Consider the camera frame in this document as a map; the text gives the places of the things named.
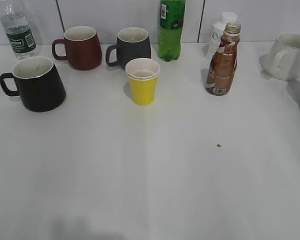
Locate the brown drink bottle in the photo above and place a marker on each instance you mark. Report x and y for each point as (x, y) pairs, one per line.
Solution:
(223, 64)

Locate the black ceramic mug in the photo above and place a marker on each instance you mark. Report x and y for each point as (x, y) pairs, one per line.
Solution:
(37, 82)

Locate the yellow paper cup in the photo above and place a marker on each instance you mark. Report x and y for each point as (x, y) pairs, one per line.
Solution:
(143, 77)

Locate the grey ceramic mug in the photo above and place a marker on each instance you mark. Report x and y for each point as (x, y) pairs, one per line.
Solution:
(131, 43)

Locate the white carton bottle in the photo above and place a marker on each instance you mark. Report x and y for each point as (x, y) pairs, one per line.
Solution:
(217, 31)

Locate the red ceramic mug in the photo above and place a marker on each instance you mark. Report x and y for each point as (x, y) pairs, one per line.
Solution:
(82, 48)

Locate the green soda bottle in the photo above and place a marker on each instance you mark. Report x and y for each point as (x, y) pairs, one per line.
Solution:
(171, 21)

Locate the clear water bottle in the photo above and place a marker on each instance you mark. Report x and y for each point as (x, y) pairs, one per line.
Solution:
(14, 20)

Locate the white ceramic mug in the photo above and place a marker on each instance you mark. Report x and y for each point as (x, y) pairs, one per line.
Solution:
(283, 60)

